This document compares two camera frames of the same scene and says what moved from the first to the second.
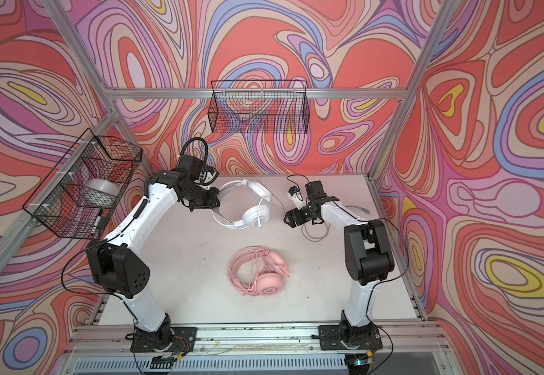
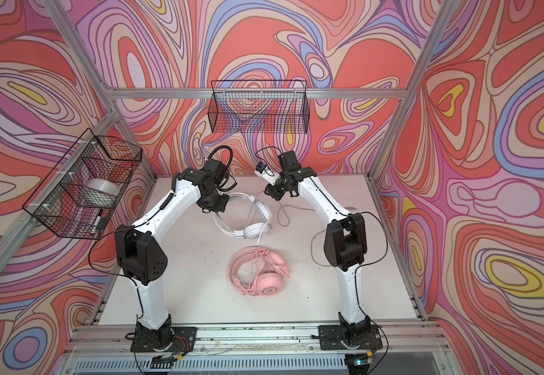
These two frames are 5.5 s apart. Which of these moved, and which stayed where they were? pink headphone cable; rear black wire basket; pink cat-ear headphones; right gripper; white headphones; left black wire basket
Moved: white headphones; right gripper
Stayed: pink headphone cable; pink cat-ear headphones; left black wire basket; rear black wire basket
